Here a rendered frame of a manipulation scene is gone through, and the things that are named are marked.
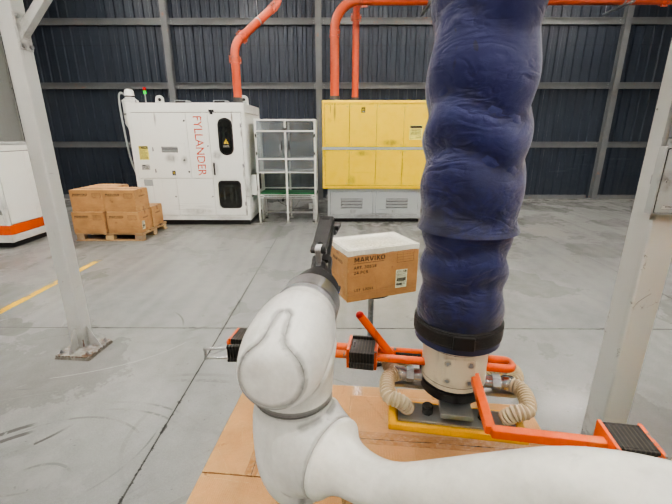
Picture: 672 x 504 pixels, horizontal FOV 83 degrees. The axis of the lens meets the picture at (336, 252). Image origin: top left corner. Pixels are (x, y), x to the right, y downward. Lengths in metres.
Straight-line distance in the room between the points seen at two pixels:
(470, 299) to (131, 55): 12.32
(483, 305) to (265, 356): 0.65
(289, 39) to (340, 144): 4.38
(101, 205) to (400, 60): 8.13
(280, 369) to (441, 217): 0.60
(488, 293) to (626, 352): 1.65
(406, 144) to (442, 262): 7.36
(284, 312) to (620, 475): 0.32
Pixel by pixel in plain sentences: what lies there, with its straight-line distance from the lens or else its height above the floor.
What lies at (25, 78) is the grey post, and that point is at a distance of 3.67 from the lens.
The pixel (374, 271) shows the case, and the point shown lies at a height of 0.84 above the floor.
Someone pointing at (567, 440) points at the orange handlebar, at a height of 1.24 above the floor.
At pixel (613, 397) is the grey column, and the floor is 0.46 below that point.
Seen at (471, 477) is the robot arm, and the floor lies 1.53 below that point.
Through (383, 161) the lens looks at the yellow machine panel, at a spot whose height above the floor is 1.29.
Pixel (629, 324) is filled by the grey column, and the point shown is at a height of 0.90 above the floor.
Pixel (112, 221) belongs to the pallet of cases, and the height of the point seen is 0.36.
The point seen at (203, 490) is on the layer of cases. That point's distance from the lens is 1.76.
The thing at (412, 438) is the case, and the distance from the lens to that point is 1.30.
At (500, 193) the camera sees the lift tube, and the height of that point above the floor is 1.70.
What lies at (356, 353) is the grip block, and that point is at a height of 1.25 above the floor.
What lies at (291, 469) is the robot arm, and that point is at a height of 1.44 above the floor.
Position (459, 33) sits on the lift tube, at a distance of 0.88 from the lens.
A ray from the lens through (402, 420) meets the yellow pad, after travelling 1.08.
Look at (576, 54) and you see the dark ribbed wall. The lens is 13.15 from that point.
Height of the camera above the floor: 1.82
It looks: 17 degrees down
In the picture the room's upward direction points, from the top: straight up
